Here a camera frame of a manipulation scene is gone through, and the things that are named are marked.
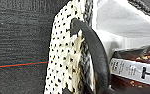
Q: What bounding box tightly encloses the dark brown snack bag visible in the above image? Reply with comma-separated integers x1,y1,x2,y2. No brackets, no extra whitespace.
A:
107,46,150,94

